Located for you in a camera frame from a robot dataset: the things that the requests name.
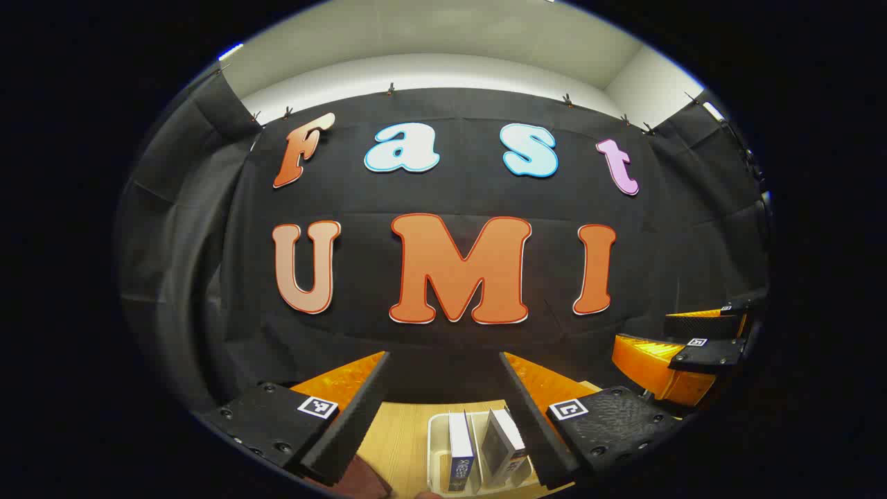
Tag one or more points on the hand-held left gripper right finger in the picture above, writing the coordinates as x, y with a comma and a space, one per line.
533, 430

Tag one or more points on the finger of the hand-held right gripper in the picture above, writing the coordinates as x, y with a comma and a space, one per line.
700, 326
714, 352

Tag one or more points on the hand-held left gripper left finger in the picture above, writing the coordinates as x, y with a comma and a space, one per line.
350, 423

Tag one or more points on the grey portrait cover book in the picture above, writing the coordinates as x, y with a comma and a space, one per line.
500, 443

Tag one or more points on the maroon schoolbag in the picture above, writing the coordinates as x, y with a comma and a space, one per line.
364, 478

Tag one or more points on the blue cover book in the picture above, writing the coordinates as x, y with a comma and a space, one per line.
459, 443

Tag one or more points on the white bookshelf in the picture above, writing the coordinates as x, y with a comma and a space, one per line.
435, 450

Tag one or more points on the black backdrop cloth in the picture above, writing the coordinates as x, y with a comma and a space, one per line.
471, 197

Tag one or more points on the row of small backdrop clips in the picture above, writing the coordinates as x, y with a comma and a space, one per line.
390, 89

